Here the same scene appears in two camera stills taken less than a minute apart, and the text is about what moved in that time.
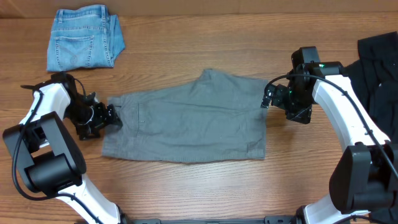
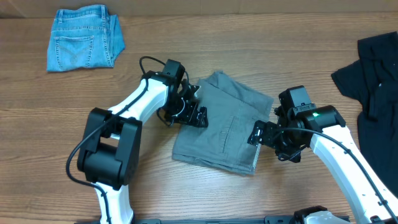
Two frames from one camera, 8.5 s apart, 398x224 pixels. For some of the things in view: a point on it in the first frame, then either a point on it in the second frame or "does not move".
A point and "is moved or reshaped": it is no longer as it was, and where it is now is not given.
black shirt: [375, 74] does not move
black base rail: [279, 219] does not move
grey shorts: [219, 117] is moved or reshaped
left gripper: [103, 119] -> [188, 117]
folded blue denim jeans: [84, 38] does not move
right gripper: [273, 98] -> [261, 134]
